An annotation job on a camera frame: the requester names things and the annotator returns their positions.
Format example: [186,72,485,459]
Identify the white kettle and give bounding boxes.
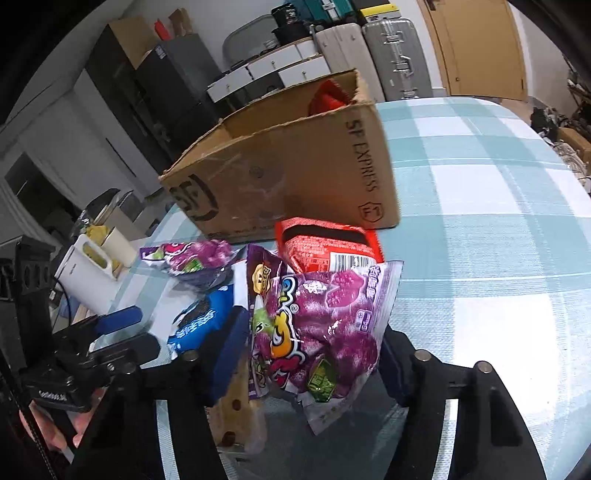
[54,234,116,315]

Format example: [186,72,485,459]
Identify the brown cardboard box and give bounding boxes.
[158,69,402,244]

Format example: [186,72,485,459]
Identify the grey lidded bin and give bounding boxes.
[76,188,122,227]

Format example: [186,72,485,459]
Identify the plain white snack packet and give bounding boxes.
[230,261,254,308]

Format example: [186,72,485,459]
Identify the scattered shoes pile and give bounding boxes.
[531,106,591,185]

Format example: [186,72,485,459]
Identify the white drawer desk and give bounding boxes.
[205,37,333,104]

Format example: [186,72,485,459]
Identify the dark brown tall cabinet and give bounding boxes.
[85,18,158,153]

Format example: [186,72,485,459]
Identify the grey oval frame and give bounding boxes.
[223,14,280,61]

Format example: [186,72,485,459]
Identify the cream tumbler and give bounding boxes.
[102,226,139,273]

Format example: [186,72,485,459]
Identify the person's left hand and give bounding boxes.
[18,388,109,455]

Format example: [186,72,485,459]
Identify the white wardrobe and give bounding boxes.
[0,69,162,241]

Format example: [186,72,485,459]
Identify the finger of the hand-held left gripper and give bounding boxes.
[78,333,160,374]
[55,305,143,352]

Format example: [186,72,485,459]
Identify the red black-banded snack packet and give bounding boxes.
[274,217,385,278]

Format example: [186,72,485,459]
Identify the tan wooden door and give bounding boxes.
[418,0,529,101]

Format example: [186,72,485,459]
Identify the teal white checkered tablecloth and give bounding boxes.
[111,96,591,480]

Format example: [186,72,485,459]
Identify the black printed box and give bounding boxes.
[271,4,301,28]

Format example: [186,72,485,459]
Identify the red glossy snack packet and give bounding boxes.
[308,79,358,115]

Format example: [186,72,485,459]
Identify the dark grey refrigerator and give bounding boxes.
[136,34,222,153]

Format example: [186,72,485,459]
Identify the blue cookie packet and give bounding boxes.
[167,286,234,361]

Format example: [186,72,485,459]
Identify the black round box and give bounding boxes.
[272,23,310,44]

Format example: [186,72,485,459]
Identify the beige suitcase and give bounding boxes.
[314,22,384,100]

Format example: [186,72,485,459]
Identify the small plain cardboard carton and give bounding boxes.
[556,127,591,160]

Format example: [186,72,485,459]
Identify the yellow cake packet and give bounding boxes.
[212,351,267,457]

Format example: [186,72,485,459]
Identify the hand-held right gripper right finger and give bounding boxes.
[369,323,548,480]

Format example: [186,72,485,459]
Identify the wooden shoe rack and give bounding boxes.
[566,55,591,121]

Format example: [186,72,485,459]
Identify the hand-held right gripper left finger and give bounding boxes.
[69,305,252,480]

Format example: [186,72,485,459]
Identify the purple gummy candy packet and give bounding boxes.
[247,244,404,435]
[140,240,235,289]

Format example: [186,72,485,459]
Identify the silver suitcase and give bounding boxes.
[361,17,435,101]

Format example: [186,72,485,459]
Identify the teal suitcase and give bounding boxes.
[295,0,358,24]

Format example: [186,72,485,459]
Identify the brown cardboard piece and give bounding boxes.
[168,8,195,33]

